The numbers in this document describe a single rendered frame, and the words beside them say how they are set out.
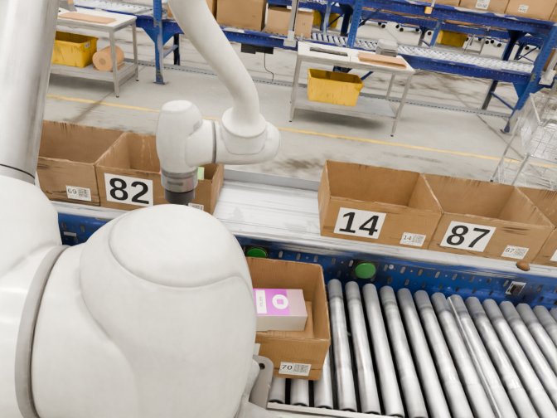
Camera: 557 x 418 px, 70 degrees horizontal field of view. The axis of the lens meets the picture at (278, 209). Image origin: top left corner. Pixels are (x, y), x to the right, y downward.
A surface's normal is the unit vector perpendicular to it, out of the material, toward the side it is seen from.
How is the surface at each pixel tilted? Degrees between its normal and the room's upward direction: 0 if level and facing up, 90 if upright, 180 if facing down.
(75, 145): 89
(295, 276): 90
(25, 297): 19
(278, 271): 90
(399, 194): 89
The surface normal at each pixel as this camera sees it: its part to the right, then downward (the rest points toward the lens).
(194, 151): 0.32, 0.55
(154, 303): 0.13, 0.03
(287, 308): 0.13, -0.83
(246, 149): 0.22, 0.71
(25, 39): 0.89, -0.07
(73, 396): 0.10, 0.42
